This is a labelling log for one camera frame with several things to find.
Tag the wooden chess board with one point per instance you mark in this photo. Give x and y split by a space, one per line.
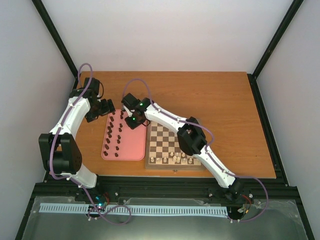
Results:
160 142

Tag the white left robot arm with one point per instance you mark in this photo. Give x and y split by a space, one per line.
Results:
59 151

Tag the black aluminium frame rail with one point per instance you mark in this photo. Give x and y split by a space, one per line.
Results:
229 105

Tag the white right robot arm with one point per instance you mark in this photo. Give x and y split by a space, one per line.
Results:
191 139

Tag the light blue cable duct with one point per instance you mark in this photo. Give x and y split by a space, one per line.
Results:
135 210

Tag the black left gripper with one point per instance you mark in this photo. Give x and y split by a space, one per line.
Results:
90 116

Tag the pink plastic tray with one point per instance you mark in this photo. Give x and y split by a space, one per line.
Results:
132 145

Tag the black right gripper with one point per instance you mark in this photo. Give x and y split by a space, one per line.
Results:
131 125

